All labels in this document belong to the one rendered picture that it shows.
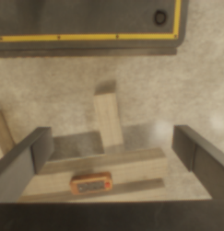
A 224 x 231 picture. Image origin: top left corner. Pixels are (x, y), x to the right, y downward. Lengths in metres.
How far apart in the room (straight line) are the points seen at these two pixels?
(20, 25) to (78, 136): 0.58
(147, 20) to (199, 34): 0.45
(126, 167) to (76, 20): 0.58
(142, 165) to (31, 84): 0.65
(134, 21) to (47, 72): 0.51
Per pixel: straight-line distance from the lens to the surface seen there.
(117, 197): 0.84
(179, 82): 0.88
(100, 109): 0.73
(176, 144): 0.17
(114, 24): 0.49
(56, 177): 0.80
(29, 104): 0.92
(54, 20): 0.52
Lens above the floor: 0.80
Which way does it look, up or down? 73 degrees down
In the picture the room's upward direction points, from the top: 178 degrees clockwise
